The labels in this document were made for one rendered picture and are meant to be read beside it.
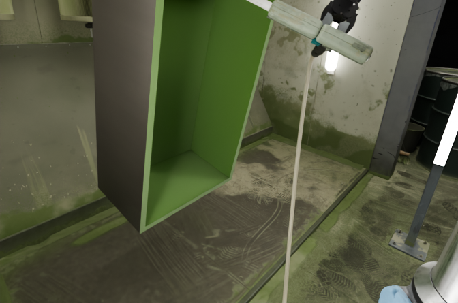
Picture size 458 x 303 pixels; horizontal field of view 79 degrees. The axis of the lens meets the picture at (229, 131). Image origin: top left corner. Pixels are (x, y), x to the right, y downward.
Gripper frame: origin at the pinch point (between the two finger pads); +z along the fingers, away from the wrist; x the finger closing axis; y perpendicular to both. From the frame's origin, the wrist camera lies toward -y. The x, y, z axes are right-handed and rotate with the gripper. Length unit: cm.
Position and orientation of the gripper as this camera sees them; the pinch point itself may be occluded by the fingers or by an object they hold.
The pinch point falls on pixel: (324, 42)
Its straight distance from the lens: 91.0
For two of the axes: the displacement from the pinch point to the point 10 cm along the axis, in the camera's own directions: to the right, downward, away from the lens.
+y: 0.9, -0.7, 9.9
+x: -8.8, -4.7, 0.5
